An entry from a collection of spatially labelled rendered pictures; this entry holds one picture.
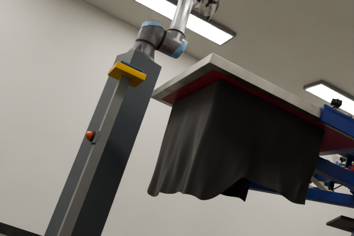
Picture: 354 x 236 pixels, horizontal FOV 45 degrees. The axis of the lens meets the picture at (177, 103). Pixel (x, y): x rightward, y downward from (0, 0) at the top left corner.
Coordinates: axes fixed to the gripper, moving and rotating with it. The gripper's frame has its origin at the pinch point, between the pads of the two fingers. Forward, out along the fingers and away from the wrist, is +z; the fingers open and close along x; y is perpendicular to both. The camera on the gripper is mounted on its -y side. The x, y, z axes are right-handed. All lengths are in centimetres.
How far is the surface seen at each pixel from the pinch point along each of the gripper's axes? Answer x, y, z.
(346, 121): -39, -54, 38
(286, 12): -186, 133, -164
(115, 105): 23, 5, 57
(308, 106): -23, -49, 39
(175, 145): -1, -9, 64
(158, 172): -5, 2, 74
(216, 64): 15, -38, 41
